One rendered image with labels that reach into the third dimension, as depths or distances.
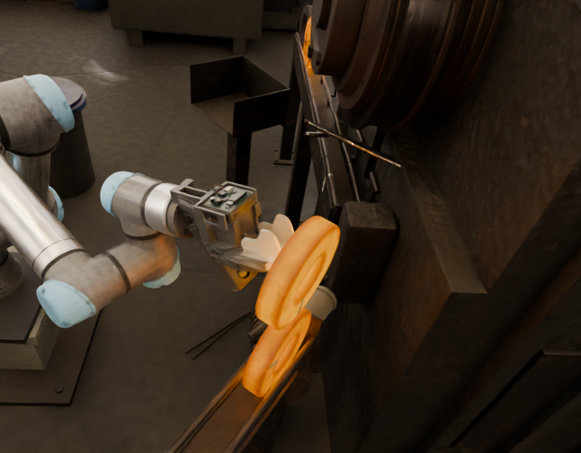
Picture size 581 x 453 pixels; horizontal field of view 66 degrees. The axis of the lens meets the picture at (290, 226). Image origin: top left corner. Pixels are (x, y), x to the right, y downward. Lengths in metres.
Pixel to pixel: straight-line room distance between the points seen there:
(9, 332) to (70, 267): 0.62
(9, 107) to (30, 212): 0.23
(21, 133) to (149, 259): 0.36
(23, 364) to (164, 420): 0.45
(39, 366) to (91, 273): 0.89
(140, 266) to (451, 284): 0.47
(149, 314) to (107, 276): 0.95
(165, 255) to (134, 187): 0.13
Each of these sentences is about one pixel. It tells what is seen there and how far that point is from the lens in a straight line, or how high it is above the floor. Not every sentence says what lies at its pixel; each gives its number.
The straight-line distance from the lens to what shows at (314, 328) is 0.80.
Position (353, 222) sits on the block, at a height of 0.80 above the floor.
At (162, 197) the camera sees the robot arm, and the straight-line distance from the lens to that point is 0.66.
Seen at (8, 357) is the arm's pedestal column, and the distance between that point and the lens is 1.57.
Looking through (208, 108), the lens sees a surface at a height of 0.59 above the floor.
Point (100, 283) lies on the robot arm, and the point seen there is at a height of 0.80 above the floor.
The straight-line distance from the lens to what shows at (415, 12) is 0.71.
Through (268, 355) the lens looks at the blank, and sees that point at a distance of 0.68.
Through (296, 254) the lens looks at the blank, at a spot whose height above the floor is 0.97.
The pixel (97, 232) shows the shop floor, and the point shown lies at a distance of 1.98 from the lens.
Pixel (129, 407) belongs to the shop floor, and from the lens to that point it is 1.51.
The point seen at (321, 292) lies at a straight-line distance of 0.85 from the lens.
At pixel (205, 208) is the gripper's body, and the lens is 0.59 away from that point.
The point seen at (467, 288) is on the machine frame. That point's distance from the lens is 0.71.
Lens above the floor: 1.35
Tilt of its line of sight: 43 degrees down
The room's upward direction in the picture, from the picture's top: 10 degrees clockwise
